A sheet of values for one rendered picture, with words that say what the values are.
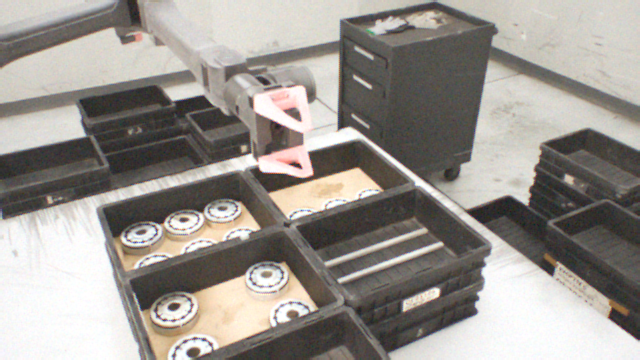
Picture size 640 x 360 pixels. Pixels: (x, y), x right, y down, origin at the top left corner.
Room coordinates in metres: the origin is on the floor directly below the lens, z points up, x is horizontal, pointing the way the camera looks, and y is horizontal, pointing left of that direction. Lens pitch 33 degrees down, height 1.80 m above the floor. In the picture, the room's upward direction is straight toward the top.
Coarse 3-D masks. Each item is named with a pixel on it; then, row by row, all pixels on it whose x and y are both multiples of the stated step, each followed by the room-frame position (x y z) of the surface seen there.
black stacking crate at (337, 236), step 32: (416, 192) 1.30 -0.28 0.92; (320, 224) 1.17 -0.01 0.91; (352, 224) 1.21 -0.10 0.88; (384, 224) 1.26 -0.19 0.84; (416, 224) 1.27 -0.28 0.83; (448, 224) 1.19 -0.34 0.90; (320, 256) 1.14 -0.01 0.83; (384, 256) 1.14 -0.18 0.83; (448, 256) 1.14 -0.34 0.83; (352, 288) 1.02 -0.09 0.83; (416, 288) 0.97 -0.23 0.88; (448, 288) 1.01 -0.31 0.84; (384, 320) 0.93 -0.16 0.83
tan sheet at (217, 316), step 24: (216, 288) 1.02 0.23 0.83; (240, 288) 1.02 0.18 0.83; (288, 288) 1.02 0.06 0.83; (144, 312) 0.95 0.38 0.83; (216, 312) 0.95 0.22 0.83; (240, 312) 0.95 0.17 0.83; (264, 312) 0.95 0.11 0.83; (168, 336) 0.88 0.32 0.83; (216, 336) 0.88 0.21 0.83; (240, 336) 0.88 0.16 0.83
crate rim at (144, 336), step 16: (240, 240) 1.08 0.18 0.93; (192, 256) 1.02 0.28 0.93; (304, 256) 1.02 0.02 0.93; (144, 272) 0.97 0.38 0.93; (320, 272) 0.97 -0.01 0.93; (128, 288) 0.92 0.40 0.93; (336, 288) 0.92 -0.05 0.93; (336, 304) 0.87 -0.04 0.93; (288, 320) 0.83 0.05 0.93; (144, 336) 0.79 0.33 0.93; (256, 336) 0.79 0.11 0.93; (208, 352) 0.75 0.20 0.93; (224, 352) 0.75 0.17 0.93
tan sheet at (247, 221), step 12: (240, 204) 1.37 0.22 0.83; (252, 228) 1.26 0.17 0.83; (120, 240) 1.21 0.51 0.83; (168, 240) 1.21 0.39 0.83; (216, 240) 1.20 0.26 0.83; (120, 252) 1.16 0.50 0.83; (156, 252) 1.16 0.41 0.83; (168, 252) 1.16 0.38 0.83; (180, 252) 1.16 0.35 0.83; (132, 264) 1.11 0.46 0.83
